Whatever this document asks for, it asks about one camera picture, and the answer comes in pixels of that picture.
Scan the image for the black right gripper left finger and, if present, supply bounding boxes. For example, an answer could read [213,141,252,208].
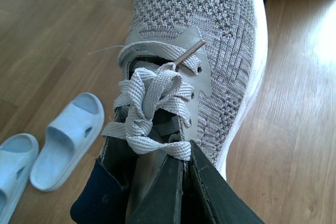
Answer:
[127,156,183,224]

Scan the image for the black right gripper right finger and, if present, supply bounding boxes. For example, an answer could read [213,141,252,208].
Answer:
[189,141,263,223]

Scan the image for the grey knit sneaker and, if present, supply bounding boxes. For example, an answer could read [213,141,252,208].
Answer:
[70,0,268,224]

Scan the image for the light blue slipper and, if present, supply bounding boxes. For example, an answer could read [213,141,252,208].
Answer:
[1,133,39,223]
[30,93,104,191]

